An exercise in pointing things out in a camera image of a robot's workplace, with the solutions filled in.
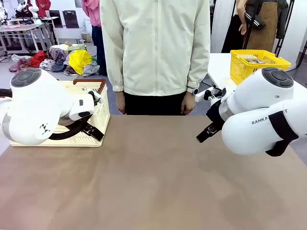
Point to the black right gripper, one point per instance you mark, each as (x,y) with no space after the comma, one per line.
(216,115)

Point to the person's right sleeved forearm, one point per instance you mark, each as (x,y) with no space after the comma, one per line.
(115,72)

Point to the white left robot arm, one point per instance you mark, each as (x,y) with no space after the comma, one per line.
(36,107)

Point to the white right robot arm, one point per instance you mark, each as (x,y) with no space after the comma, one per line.
(251,134)

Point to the person's left sleeved forearm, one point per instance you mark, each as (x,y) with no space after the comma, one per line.
(197,69)

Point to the cream plastic shopping basket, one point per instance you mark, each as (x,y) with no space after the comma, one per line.
(103,119)

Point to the yellow plastic basket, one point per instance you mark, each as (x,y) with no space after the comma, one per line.
(239,69)

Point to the person's left hand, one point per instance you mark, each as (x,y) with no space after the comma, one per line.
(188,104)

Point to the person's right hand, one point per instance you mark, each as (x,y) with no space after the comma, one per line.
(121,104)

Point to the white wristwatch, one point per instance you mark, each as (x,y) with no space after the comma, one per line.
(193,91)

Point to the black trousers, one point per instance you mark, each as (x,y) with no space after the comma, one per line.
(156,105)

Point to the checkered cloth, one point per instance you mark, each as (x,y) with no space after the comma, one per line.
(91,68)

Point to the white side table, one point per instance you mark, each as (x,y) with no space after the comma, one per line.
(219,64)

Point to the dark blue cloth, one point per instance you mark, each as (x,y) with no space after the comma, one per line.
(57,67)

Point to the silver topped drink can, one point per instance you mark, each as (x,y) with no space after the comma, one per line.
(261,62)
(251,60)

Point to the white cloth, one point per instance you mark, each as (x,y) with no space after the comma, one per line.
(46,64)

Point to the dark patterned cloth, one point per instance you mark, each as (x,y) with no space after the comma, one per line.
(57,54)

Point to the green white bag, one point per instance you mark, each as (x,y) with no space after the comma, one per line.
(76,47)

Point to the red cloth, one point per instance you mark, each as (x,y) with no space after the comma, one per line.
(38,58)

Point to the cardboard box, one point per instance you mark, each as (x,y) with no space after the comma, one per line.
(86,37)

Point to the black hanging garment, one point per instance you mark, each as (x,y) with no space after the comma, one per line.
(232,38)

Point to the cream zip jacket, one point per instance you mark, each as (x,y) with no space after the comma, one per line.
(156,48)

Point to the pink patterned cloth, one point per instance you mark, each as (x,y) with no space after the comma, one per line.
(20,64)

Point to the white desk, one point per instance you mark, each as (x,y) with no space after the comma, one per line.
(69,33)

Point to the black tripod stand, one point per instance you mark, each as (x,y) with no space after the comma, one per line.
(281,40)

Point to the brown apron person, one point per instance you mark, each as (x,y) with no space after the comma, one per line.
(263,28)

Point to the black slanted pole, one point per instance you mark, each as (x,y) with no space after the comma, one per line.
(301,57)

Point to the pink shirted person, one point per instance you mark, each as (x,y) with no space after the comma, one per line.
(96,14)

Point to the grey work table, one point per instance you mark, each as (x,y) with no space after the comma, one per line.
(21,27)

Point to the paper cup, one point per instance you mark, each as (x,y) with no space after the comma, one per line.
(47,14)

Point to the red shirted person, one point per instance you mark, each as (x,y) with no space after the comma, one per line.
(44,7)

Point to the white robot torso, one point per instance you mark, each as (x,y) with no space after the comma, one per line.
(34,9)

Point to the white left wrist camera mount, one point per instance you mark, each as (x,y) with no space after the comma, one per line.
(98,97)

